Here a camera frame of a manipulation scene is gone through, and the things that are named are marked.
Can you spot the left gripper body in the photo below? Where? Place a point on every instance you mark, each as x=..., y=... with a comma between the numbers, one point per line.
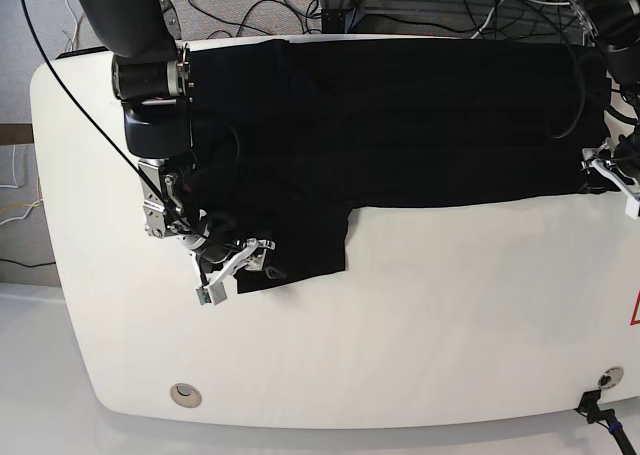
x=617, y=160

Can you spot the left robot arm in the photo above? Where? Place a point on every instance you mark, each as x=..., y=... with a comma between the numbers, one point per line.
x=613, y=27

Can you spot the silver table grommet right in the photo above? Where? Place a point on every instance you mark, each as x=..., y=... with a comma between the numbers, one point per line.
x=610, y=378

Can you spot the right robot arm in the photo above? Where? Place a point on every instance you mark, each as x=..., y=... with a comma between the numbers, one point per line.
x=190, y=163

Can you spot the silver table grommet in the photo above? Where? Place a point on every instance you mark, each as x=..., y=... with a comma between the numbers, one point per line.
x=185, y=395
x=610, y=378

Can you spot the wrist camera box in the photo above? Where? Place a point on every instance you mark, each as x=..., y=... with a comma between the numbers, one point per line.
x=211, y=294
x=632, y=208

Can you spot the aluminium frame post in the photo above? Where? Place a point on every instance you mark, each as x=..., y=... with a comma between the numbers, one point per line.
x=340, y=16

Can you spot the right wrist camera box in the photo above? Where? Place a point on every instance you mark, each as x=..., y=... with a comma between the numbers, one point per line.
x=211, y=294

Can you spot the black clamp with cable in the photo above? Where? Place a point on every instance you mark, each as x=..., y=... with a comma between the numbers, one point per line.
x=590, y=410

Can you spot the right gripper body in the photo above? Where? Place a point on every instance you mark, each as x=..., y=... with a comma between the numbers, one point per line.
x=216, y=251

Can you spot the black T-shirt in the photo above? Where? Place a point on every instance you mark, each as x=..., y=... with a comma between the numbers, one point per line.
x=394, y=123

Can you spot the red warning triangle sticker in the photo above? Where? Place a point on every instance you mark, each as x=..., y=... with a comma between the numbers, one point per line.
x=635, y=318

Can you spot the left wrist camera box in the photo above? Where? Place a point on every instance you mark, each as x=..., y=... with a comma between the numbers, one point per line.
x=632, y=208

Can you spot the silver table grommet left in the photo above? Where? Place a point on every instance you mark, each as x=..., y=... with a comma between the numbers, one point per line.
x=185, y=395

